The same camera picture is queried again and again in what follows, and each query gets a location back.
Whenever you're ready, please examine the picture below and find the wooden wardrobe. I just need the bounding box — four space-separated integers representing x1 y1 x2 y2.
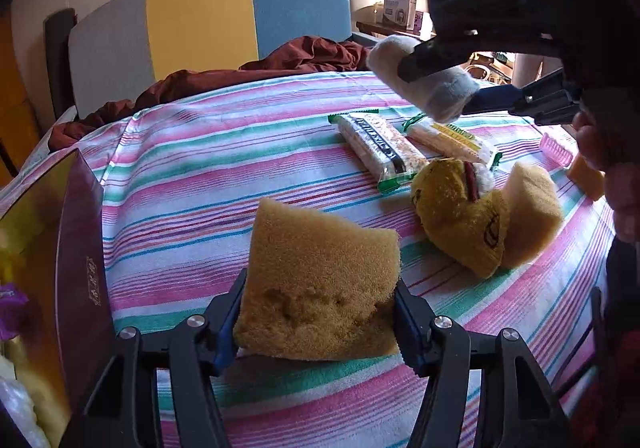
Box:
0 10 47 179

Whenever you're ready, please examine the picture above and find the person's right hand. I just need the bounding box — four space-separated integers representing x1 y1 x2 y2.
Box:
572 110 640 244

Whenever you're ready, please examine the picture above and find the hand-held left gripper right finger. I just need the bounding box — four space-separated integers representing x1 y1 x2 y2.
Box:
394 278 571 448

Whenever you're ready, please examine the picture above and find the large purple snack packet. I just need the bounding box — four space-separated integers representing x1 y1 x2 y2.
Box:
0 283 31 340

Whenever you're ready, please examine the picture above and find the yellow sock with face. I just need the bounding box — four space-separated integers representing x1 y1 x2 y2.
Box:
410 157 512 279

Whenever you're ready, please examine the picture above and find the grey yellow blue sofa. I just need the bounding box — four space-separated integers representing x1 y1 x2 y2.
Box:
67 0 351 119

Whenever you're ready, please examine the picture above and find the grey white sock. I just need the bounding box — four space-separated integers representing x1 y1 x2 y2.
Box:
367 34 481 124

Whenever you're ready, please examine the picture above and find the gold tin box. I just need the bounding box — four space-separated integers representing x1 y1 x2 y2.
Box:
0 148 118 448

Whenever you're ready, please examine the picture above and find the wooden side table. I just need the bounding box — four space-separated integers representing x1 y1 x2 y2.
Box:
356 20 436 40

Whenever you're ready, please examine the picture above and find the small orange sponge block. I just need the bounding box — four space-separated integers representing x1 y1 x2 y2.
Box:
567 153 607 202

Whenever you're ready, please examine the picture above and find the pink comb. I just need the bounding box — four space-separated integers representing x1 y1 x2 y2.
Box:
540 130 577 169

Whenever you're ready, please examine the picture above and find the striped bed sheet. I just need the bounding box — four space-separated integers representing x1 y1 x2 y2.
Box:
0 70 616 448

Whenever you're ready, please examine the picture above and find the snack bar black label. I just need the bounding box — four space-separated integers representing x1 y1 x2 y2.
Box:
328 112 431 194

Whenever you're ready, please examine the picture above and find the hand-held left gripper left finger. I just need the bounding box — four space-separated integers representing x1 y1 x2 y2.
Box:
60 269 249 448

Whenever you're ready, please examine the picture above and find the maroon blanket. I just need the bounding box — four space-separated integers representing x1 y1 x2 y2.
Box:
50 35 376 154

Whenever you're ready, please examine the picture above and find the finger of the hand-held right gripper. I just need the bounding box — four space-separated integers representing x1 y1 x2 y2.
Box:
465 68 581 125
400 35 561 83

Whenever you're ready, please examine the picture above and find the white appliance carton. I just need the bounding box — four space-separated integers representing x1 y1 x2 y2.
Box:
382 0 418 31

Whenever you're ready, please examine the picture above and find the snack bar yellow green label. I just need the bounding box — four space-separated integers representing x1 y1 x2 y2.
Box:
402 113 503 172

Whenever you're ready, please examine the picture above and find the black rolled mat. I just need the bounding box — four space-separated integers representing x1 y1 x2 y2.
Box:
44 8 78 121

